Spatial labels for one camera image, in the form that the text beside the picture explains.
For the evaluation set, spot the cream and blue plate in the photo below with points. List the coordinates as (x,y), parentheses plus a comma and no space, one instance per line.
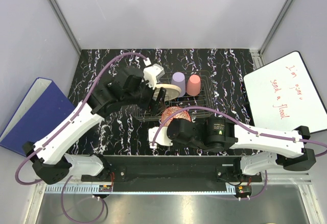
(172,91)

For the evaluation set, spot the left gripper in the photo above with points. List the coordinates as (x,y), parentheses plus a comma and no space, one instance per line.
(147,105)

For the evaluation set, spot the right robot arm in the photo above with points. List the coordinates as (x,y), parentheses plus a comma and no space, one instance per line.
(282,150)

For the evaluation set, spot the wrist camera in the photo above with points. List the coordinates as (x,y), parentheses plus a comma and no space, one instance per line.
(152,73)
(161,139)

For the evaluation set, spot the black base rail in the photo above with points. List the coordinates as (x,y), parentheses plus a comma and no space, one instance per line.
(175,174)

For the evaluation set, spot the blue ring binder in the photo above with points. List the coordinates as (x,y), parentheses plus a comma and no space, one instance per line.
(43,108)

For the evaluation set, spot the whiteboard with red writing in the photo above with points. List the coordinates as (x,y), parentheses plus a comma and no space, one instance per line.
(283,96)

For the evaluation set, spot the pink cup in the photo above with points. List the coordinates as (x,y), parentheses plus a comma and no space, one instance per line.
(193,86)

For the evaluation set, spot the wire dish rack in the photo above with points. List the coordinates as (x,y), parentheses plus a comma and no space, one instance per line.
(203,99)

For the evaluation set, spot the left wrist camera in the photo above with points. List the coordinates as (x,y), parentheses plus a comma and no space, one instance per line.
(152,73)

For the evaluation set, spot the purple cup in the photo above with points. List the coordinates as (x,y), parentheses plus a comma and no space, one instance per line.
(178,79)

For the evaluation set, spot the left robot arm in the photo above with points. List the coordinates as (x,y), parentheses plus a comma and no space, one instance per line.
(49,155)

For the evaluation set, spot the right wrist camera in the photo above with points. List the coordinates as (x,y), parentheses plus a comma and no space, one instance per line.
(161,139)

